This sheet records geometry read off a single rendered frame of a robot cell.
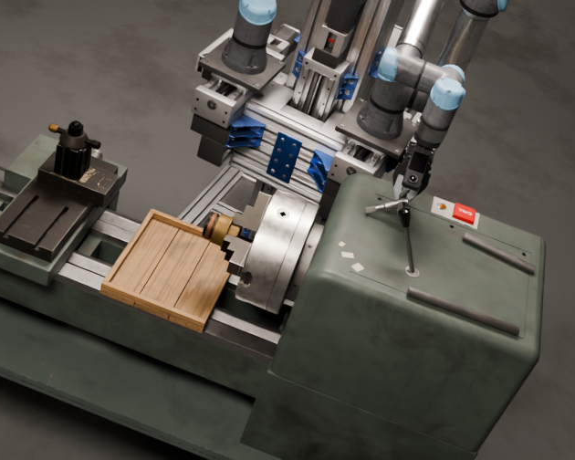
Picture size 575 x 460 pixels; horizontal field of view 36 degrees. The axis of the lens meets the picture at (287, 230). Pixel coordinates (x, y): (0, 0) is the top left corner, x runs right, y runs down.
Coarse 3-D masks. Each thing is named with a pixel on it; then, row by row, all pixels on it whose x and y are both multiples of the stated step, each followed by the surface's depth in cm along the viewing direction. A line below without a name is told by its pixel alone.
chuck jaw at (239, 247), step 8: (224, 240) 236; (232, 240) 237; (240, 240) 238; (224, 248) 238; (232, 248) 234; (240, 248) 235; (248, 248) 236; (232, 256) 232; (240, 256) 233; (232, 264) 230; (240, 264) 230; (232, 272) 232; (240, 272) 231; (248, 272) 229; (240, 280) 231; (248, 280) 230
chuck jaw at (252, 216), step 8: (256, 200) 239; (264, 200) 239; (248, 208) 240; (256, 208) 239; (264, 208) 239; (240, 216) 240; (248, 216) 240; (256, 216) 240; (240, 224) 240; (248, 224) 240; (256, 224) 240
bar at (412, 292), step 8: (408, 288) 215; (416, 296) 214; (424, 296) 214; (432, 296) 214; (432, 304) 214; (440, 304) 214; (448, 304) 214; (456, 304) 214; (456, 312) 214; (464, 312) 214; (472, 312) 214; (480, 320) 214; (488, 320) 213; (496, 320) 214; (504, 328) 213; (512, 328) 213
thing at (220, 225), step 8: (208, 216) 240; (216, 216) 241; (224, 216) 240; (232, 216) 241; (208, 224) 239; (216, 224) 239; (224, 224) 239; (232, 224) 241; (208, 232) 239; (216, 232) 238; (224, 232) 238; (232, 232) 239; (240, 232) 245; (216, 240) 240
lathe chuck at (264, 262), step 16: (272, 208) 230; (288, 208) 231; (304, 208) 233; (272, 224) 228; (288, 224) 228; (256, 240) 226; (272, 240) 226; (288, 240) 227; (256, 256) 226; (272, 256) 226; (256, 272) 228; (272, 272) 227; (240, 288) 232; (256, 288) 230; (272, 288) 229; (256, 304) 236
